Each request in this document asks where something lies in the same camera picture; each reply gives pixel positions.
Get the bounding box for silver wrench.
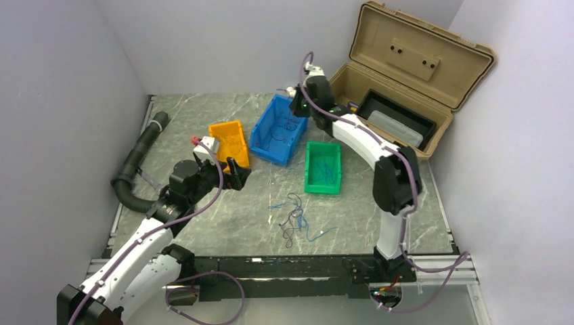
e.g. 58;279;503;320
136;167;164;196

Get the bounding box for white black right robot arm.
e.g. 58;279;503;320
286;75;422;282

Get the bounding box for white pipe elbow fitting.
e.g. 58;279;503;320
285;86;297;98

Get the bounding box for black tool box tray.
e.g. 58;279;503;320
356;89;437;150

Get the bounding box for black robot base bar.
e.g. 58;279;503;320
150;242;418;302

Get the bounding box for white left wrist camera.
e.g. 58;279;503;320
190;136;220;163

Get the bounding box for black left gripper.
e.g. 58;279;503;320
188;156;250;206

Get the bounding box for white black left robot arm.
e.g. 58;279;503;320
56;157;251;324

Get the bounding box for blue plastic bin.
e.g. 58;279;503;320
248;94;308;167

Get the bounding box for grey plastic case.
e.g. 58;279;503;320
367;111;425;149

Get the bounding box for tan tool box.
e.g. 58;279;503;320
329;1;497;159

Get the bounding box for green plastic bin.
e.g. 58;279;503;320
304;141;342;195

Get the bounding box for orange plastic bin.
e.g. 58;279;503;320
208;120;250;167

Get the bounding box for black corrugated hose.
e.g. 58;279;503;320
110;111;170;213

